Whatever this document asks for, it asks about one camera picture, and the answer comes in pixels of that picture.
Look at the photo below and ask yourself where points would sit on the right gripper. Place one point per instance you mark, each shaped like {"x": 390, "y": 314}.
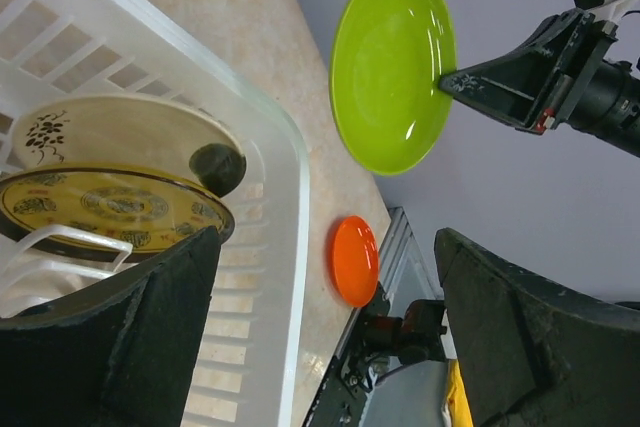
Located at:
{"x": 558, "y": 75}

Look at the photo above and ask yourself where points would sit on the white plastic dish rack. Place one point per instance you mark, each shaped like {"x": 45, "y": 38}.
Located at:
{"x": 51, "y": 50}

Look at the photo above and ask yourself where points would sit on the orange plate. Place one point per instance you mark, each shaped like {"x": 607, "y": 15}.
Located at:
{"x": 353, "y": 260}

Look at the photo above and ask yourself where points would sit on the black and yellow plate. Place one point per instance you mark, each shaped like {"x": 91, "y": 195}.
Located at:
{"x": 149, "y": 209}

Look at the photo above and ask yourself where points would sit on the cream plate with black marks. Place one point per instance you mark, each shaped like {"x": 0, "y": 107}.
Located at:
{"x": 138, "y": 130}

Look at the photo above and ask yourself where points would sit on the aluminium frame rail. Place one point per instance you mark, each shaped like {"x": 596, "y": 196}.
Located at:
{"x": 381, "y": 372}

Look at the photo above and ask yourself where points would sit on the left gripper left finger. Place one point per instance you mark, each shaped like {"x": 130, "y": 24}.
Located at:
{"x": 120, "y": 352}

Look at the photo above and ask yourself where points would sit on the green plate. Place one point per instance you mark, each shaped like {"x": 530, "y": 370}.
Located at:
{"x": 386, "y": 61}

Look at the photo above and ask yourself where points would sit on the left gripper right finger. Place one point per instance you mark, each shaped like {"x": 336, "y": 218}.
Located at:
{"x": 533, "y": 352}

